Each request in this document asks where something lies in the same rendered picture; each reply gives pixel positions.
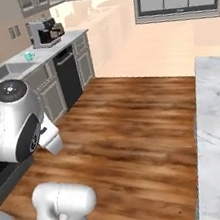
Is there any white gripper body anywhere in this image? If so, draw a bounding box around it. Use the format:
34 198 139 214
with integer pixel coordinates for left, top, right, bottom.
37 127 66 159

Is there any narrow grey cabinet door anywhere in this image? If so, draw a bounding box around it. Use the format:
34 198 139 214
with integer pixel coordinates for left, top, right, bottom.
74 49 97 89

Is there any grey sink basin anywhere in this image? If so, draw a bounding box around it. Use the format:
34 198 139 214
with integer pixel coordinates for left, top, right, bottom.
0 58 39 81

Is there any teal mug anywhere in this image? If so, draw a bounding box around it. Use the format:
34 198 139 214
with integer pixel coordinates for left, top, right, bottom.
22 50 37 62

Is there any grey glass upper cabinet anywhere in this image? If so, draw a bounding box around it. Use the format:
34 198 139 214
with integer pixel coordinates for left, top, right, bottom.
17 0 52 20

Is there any black dishwasher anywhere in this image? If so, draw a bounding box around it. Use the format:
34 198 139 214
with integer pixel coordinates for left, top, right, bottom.
50 43 87 112

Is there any small grey drawer front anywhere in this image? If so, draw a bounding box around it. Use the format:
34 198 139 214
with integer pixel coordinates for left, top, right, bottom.
71 34 90 56

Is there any silver black coffee machine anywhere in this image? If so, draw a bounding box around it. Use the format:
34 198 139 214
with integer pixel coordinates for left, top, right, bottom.
25 15 68 51

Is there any grey wall outlet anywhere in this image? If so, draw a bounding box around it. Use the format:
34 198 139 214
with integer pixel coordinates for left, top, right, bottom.
7 26 17 41
13 24 23 38

